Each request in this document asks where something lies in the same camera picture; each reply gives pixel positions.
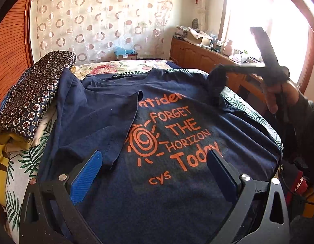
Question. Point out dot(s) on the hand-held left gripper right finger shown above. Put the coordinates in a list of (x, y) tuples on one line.
[(221, 175)]

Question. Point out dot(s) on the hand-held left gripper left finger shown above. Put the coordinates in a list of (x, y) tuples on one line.
[(87, 176)]

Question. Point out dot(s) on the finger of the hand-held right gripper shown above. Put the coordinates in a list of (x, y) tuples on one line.
[(263, 43), (245, 69)]

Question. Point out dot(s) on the navy printed t-shirt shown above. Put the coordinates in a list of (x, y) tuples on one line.
[(157, 137)]

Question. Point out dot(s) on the person's right forearm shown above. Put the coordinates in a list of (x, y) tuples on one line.
[(306, 122)]

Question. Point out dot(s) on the person's right hand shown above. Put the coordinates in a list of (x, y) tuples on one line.
[(272, 99)]

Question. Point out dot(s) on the white pink cloth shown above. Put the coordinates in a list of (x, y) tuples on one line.
[(237, 58)]

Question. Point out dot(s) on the pink ceramic jar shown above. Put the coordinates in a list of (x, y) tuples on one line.
[(228, 48)]

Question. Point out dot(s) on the window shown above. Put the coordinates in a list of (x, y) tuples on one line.
[(261, 10)]

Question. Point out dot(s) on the wooden cabinet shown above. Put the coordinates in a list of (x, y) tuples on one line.
[(197, 56)]

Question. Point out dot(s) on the open cardboard box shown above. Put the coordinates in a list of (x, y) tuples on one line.
[(199, 37)]

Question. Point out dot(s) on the leaf print bedsheet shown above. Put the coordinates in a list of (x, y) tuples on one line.
[(22, 162)]

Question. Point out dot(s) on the red bag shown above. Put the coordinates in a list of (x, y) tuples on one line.
[(299, 185)]

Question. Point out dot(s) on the dark patterned folded cloth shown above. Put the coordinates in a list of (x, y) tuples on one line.
[(32, 96)]

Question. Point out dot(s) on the floral blanket with navy border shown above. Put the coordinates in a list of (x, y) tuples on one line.
[(106, 68)]

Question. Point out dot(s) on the cardboard box with blue packets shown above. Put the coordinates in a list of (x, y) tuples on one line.
[(126, 54)]

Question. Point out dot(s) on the wooden louvered wardrobe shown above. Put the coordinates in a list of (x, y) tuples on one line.
[(12, 50)]

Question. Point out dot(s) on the circle pattern sheer curtain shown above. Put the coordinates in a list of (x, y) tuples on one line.
[(96, 22)]

